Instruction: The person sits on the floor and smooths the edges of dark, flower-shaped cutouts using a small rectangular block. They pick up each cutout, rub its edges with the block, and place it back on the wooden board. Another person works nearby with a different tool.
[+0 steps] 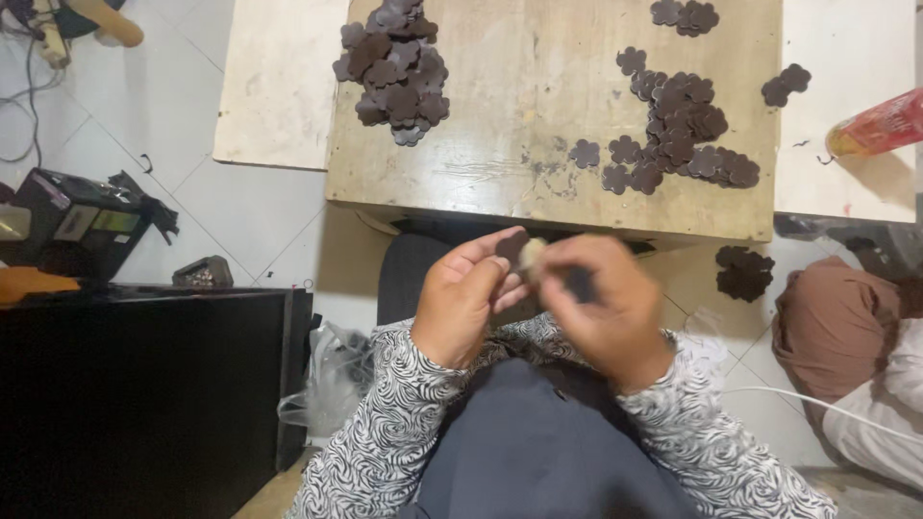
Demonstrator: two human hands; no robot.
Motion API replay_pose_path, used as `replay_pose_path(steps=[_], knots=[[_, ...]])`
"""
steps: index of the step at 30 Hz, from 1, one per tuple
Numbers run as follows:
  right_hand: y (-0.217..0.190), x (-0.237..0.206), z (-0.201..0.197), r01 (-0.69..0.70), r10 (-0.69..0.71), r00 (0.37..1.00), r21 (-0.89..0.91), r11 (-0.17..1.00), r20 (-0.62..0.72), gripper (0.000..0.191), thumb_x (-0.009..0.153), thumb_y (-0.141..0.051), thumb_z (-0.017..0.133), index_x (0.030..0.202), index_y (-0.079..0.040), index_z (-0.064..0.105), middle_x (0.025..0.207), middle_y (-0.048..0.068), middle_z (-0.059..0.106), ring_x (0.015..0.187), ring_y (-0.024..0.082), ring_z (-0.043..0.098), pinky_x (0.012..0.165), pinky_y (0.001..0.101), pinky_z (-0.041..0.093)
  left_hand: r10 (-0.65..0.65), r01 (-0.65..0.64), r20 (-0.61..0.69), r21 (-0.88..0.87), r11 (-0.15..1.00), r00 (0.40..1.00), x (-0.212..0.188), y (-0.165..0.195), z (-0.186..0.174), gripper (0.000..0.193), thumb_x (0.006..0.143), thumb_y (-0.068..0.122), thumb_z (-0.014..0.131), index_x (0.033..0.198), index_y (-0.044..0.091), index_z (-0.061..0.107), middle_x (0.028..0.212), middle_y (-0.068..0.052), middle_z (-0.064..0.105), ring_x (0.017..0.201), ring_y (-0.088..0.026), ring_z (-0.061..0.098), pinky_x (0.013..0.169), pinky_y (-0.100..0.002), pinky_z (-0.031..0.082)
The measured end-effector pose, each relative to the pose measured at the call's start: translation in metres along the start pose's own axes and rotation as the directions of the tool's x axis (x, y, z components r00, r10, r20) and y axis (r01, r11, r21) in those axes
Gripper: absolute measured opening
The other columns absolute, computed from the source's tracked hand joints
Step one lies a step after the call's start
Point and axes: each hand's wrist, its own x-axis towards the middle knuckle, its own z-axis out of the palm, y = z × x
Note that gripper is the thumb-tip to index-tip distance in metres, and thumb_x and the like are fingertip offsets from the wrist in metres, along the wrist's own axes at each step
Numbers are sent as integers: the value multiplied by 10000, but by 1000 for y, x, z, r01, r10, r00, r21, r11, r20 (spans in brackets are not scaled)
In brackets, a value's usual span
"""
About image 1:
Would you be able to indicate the small stack of brown flowers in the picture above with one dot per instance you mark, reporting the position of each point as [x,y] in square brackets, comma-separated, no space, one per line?
[744,272]

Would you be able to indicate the small dark grey box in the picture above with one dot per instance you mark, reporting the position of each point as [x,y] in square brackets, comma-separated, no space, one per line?
[203,272]

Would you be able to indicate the clear plastic bag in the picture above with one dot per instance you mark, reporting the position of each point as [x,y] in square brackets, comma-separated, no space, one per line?
[328,382]

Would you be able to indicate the beige round pad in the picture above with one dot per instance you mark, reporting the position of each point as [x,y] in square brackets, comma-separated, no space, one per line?
[534,254]

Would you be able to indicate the person's left hand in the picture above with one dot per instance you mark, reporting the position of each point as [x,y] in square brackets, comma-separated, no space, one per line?
[451,303]

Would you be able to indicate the wide spread heap of brown flowers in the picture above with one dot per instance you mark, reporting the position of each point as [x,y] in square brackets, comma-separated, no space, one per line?
[678,122]

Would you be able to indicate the person's right hand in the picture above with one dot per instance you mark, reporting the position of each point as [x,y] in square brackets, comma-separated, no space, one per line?
[613,317]

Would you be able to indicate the brown flower-shaped leather piece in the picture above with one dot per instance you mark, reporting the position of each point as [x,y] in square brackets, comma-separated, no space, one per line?
[631,60]
[704,16]
[510,247]
[584,153]
[581,285]
[774,93]
[686,24]
[664,11]
[797,76]

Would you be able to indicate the person's dark grey lap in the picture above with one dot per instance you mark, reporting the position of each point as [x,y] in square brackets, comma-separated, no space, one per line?
[533,447]

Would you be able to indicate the small black hook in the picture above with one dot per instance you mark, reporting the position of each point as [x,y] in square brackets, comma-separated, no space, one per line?
[147,163]

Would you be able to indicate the black cabinet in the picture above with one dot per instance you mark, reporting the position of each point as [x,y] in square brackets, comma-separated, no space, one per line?
[137,404]

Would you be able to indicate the black stool cushion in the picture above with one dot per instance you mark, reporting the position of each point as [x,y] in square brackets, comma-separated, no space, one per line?
[407,277]

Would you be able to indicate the orange plastic bottle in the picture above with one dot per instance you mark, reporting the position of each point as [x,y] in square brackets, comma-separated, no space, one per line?
[876,126]

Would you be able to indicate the person's right fingers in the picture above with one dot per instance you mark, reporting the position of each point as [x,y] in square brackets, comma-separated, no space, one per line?
[559,263]

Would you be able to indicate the low wooden work table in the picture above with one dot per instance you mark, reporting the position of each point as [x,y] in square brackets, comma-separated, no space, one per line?
[519,144]

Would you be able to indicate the tall heap of brown flowers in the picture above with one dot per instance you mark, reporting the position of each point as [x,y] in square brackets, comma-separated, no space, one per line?
[396,72]

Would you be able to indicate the black machine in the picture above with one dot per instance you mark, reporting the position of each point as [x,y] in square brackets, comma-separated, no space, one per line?
[72,223]

